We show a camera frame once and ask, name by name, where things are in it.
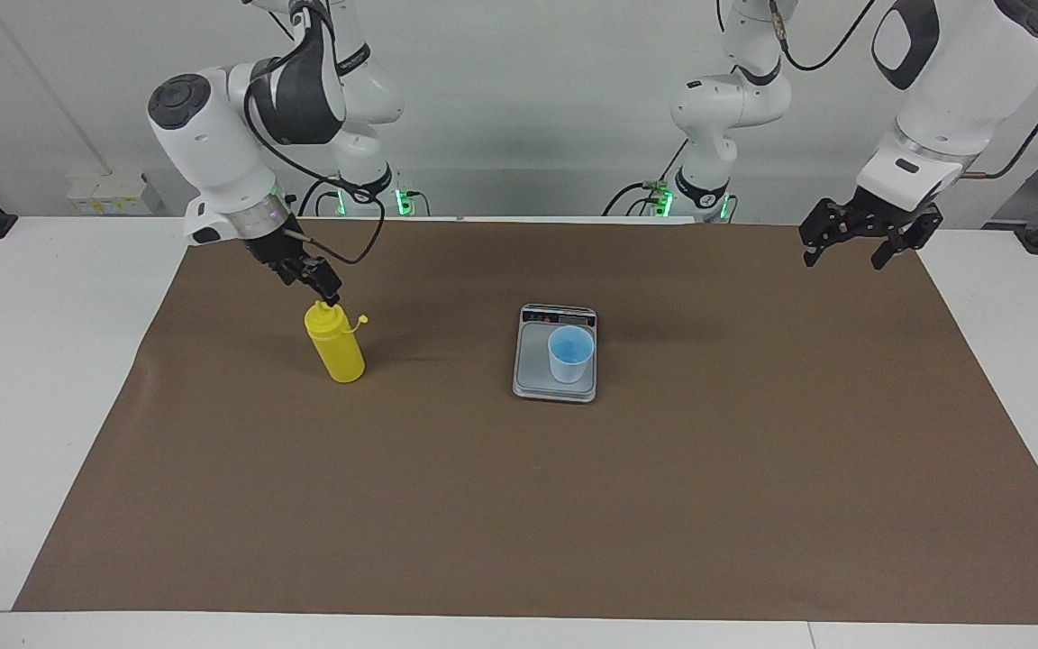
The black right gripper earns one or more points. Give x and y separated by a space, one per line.
283 252

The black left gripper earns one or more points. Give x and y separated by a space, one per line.
888 216

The yellow squeeze seasoning bottle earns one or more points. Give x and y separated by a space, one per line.
339 347

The light blue plastic cup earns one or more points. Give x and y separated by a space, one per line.
570 359

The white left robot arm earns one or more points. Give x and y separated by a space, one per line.
960 90

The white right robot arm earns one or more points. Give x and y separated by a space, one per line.
213 144

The silver digital kitchen scale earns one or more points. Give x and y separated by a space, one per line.
532 374

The white and yellow boxes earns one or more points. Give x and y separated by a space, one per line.
113 194

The brown paper table mat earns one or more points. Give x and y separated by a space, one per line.
573 505

